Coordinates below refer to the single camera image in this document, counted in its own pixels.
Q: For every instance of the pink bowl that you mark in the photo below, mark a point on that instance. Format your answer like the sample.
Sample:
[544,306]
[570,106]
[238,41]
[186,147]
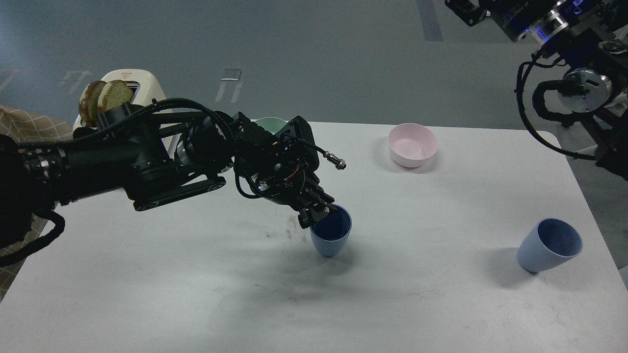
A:
[412,145]

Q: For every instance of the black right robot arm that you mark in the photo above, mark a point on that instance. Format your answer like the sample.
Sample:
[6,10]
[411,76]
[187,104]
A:
[579,35]

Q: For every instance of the toast slice right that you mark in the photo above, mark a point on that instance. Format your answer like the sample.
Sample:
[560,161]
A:
[113,94]

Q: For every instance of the cream toaster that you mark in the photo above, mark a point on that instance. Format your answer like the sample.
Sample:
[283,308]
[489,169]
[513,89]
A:
[146,87]

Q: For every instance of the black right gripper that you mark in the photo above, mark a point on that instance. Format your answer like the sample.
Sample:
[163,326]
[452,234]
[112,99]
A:
[538,19]

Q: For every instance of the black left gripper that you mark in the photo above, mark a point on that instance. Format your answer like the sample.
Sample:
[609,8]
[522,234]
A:
[280,167]

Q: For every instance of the toast slice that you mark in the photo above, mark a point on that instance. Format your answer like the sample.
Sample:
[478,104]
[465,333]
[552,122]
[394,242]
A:
[113,94]
[88,103]

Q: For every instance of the beige checkered cloth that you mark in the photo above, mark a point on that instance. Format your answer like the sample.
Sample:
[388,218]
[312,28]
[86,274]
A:
[25,126]

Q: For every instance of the toast slice left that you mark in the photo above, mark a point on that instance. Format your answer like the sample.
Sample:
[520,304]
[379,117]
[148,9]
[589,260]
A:
[88,103]

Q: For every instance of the green bowl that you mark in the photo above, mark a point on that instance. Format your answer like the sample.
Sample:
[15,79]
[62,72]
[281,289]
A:
[271,124]

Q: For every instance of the blue cup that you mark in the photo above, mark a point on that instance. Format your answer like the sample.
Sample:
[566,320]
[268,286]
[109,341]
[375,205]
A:
[330,235]
[550,243]

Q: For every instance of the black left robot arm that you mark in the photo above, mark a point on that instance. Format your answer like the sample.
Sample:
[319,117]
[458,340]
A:
[126,152]

